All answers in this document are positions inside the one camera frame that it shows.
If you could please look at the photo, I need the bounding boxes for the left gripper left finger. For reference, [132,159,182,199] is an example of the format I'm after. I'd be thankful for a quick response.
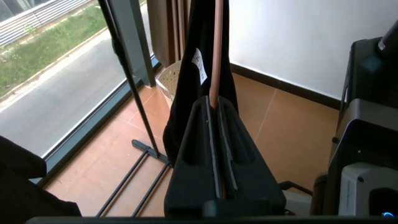
[164,95,223,218]

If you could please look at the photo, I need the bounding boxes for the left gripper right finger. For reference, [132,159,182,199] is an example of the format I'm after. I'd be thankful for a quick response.
[216,96,287,216]

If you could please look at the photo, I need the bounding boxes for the black garment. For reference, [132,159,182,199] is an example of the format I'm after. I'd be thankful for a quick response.
[162,0,239,166]

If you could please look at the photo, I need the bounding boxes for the pink clothes hanger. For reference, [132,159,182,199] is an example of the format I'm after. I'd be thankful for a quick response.
[208,0,224,110]

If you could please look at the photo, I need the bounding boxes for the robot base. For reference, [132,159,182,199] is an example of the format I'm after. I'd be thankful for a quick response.
[278,36,398,218]

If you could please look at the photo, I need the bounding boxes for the white laundry basket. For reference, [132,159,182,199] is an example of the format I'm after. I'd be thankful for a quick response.
[155,60,183,103]

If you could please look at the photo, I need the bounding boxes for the black clothes rack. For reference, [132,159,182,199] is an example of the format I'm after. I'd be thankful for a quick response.
[95,0,172,218]

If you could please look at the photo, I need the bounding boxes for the window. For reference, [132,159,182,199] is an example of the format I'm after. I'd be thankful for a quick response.
[0,0,162,188]

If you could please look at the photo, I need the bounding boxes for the brown curtain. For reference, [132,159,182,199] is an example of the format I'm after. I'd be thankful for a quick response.
[146,0,193,68]

